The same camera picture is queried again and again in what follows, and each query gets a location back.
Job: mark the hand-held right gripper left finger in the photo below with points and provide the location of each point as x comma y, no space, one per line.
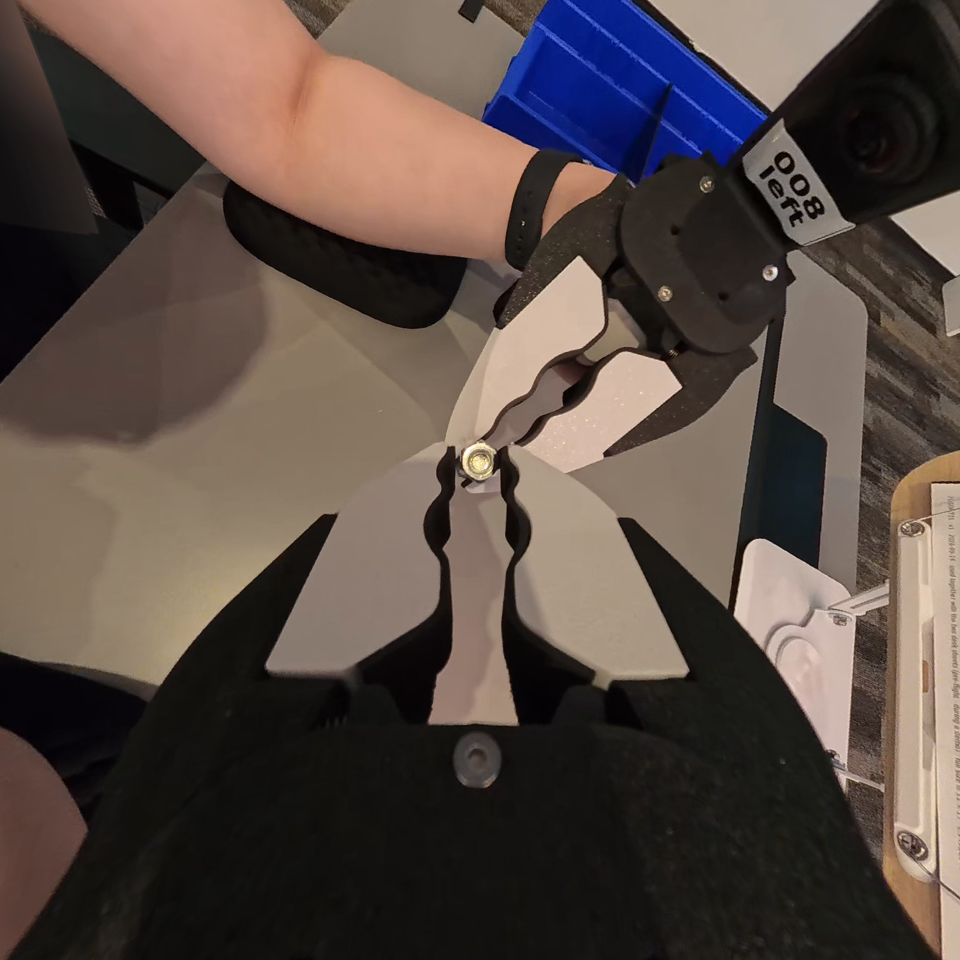
352,592

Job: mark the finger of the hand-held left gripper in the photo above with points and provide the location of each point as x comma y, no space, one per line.
615,405
532,330

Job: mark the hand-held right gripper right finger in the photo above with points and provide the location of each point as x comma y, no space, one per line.
600,592

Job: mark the silver hex bolt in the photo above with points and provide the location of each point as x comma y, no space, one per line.
478,461

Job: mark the blue divided plastic bin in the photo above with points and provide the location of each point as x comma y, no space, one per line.
600,82

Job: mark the person's left forearm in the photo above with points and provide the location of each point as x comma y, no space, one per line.
300,112

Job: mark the person's left hand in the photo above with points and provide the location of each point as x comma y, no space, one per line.
574,191

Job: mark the black fitness wristband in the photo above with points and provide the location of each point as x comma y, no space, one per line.
525,210

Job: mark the black wrist rest pad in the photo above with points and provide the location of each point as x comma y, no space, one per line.
360,285

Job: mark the printed instruction poster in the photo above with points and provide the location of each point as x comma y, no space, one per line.
949,675

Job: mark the person's bare leg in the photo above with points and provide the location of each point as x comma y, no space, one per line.
30,840

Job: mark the dark teal office chair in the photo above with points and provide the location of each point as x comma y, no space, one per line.
112,127

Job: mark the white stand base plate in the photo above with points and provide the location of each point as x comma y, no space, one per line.
772,585

